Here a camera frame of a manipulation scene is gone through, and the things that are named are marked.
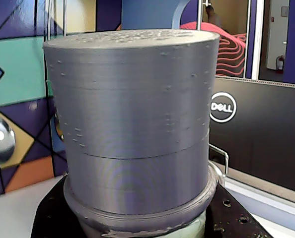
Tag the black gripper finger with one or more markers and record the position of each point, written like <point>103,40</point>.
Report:
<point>53,218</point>
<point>227,218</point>

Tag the gray salt shaker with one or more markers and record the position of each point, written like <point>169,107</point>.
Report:
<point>132,111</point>

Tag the black Dell monitor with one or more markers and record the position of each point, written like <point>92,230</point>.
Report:
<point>261,136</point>

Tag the steel ladle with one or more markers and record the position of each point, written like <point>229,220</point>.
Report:
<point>1,141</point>

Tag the steel door pull bar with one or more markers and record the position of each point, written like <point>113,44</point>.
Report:
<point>200,15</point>

